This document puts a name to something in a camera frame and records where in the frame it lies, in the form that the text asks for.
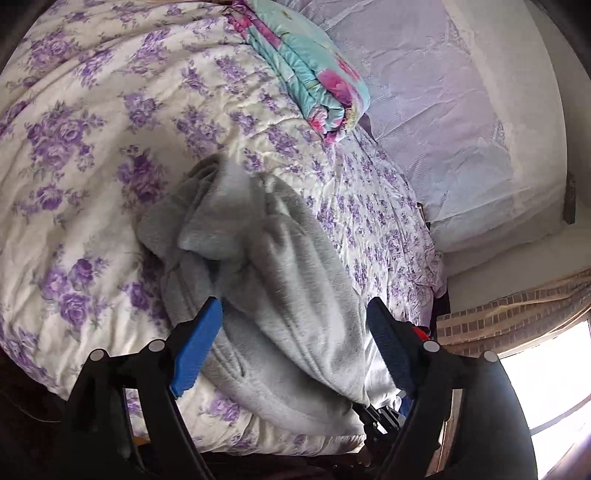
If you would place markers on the brick pattern curtain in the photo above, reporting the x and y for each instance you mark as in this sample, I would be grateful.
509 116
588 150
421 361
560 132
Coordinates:
508 314

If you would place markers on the dark wall bracket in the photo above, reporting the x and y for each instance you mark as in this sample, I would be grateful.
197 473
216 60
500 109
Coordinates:
571 198

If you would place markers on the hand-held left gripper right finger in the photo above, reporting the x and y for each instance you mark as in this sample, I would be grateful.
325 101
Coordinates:
392 350

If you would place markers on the bright window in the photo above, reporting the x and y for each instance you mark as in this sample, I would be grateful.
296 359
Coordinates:
554 392

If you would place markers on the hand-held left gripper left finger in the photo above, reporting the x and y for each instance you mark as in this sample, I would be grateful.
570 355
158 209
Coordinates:
196 350

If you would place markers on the folded teal floral blanket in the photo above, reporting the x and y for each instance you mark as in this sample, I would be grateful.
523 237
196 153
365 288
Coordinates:
309 69

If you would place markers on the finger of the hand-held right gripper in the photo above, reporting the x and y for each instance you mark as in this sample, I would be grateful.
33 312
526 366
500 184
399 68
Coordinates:
379 417

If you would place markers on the purple floral bed quilt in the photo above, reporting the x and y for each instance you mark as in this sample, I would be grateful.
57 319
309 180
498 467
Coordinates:
92 161

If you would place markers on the grey fleece pants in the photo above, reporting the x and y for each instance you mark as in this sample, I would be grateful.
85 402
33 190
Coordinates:
277 295

